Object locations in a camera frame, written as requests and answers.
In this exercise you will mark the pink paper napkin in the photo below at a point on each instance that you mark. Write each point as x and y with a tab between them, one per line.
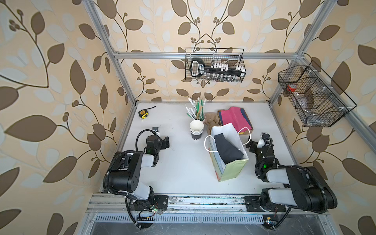
233	117

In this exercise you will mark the painted paper gift bag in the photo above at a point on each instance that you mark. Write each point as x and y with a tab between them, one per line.
229	171

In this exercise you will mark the pink cup with straws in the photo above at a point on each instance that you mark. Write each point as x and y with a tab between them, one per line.
197	110

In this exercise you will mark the black wire basket wall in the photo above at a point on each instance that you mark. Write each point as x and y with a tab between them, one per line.
320	100
230	56

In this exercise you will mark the black wire basket back wall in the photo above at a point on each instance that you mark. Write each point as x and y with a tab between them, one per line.
230	56

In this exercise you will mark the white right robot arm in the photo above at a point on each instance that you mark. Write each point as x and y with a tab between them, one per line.
303	187

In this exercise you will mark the black wire basket right wall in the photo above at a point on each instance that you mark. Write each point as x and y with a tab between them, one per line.
320	100

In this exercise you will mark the black paper napkin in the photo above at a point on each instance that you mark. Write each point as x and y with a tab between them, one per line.
227	151

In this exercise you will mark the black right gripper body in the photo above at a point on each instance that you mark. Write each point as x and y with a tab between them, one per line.
258	152

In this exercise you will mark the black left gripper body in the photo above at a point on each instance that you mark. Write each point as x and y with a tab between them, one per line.
159	146

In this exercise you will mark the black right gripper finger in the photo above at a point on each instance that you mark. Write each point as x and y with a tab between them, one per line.
252	145
265	138

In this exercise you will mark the yellow black tape measure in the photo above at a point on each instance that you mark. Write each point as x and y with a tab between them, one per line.
144	112

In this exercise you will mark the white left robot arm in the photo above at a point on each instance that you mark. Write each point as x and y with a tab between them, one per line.
123	178

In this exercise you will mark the black socket set tool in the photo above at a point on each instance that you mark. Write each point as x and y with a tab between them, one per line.
198	68

